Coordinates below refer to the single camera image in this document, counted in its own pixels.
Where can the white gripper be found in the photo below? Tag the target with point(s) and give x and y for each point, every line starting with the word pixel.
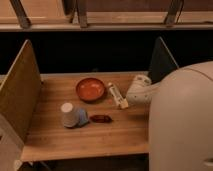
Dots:
pixel 141 90

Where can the white plastic bottle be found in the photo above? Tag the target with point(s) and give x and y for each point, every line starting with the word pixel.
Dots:
pixel 120 101

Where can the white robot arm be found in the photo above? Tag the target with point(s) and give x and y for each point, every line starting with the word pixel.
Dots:
pixel 180 129

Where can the orange ceramic bowl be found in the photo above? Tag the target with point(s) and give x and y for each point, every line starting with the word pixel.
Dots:
pixel 90 89

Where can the right wooden side panel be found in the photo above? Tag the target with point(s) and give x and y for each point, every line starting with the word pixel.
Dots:
pixel 162 61

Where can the wooden side panel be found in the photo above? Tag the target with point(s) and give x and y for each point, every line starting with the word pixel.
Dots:
pixel 162 61
pixel 19 92

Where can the dark red small object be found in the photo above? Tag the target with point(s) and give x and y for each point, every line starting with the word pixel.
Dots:
pixel 101 118

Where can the light blue cup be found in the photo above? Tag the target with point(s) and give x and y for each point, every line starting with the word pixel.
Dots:
pixel 83 117

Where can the white paper cup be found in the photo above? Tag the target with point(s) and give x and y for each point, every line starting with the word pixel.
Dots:
pixel 69 116

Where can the left wooden side panel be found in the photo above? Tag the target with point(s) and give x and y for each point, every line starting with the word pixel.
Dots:
pixel 19 92

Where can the wooden shelf with brackets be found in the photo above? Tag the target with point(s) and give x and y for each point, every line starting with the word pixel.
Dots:
pixel 105 15

